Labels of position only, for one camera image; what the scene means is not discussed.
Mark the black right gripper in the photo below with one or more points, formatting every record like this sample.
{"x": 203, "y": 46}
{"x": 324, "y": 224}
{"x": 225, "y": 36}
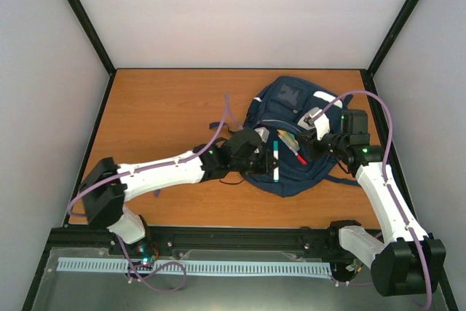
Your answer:
{"x": 311, "y": 143}

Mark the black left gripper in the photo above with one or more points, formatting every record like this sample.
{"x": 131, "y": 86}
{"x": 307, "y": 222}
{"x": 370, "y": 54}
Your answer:
{"x": 267, "y": 158}

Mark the green capped white marker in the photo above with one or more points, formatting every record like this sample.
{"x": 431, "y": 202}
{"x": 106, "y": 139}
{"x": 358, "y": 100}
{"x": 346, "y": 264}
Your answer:
{"x": 276, "y": 174}

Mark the red capped white marker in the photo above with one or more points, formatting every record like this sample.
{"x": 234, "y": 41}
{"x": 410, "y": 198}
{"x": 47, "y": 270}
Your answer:
{"x": 296, "y": 154}

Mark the navy blue student backpack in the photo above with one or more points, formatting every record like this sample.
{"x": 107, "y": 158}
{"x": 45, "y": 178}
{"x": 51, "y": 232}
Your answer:
{"x": 284, "y": 105}

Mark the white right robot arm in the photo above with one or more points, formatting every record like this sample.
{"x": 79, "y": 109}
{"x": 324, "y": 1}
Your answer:
{"x": 405, "y": 261}

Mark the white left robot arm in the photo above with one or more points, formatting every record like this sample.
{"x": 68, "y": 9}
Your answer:
{"x": 109, "y": 186}

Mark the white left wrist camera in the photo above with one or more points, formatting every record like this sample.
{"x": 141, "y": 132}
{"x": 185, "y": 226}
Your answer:
{"x": 263, "y": 132}

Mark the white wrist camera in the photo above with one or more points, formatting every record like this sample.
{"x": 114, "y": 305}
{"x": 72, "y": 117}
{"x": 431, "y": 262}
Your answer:
{"x": 315, "y": 120}
{"x": 263, "y": 132}

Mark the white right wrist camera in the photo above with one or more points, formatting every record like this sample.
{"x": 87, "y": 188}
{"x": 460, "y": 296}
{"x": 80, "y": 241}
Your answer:
{"x": 315, "y": 120}

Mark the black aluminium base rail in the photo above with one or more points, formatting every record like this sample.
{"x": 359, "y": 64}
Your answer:
{"x": 167, "y": 241}

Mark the light blue slotted cable duct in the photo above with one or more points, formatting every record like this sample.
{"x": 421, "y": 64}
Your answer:
{"x": 198, "y": 268}

